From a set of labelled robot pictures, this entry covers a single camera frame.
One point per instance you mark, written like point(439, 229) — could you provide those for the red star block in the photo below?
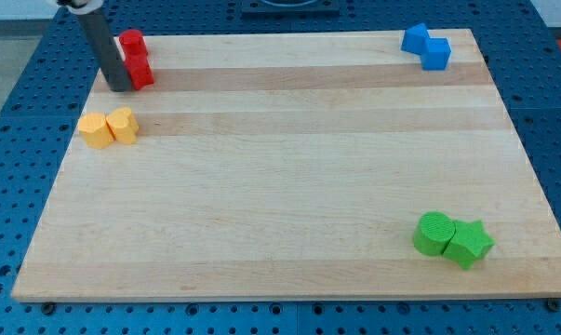
point(139, 71)

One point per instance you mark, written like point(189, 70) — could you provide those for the green star block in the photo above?
point(470, 243)

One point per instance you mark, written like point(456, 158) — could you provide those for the wooden board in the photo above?
point(294, 166)

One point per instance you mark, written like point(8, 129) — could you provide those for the yellow heart block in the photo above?
point(123, 125)

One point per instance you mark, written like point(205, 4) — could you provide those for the green cylinder block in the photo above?
point(433, 233)

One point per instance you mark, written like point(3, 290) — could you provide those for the blue triangular block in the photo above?
point(415, 38)

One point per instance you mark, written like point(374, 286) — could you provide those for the red cylinder block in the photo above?
point(132, 42)

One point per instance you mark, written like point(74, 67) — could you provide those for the yellow hexagon block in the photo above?
point(95, 131)

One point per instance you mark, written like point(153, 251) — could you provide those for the blue cube block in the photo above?
point(435, 55)

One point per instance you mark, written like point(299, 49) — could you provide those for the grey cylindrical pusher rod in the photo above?
point(95, 26)

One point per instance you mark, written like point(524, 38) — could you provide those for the white rod mount collar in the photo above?
point(80, 7)

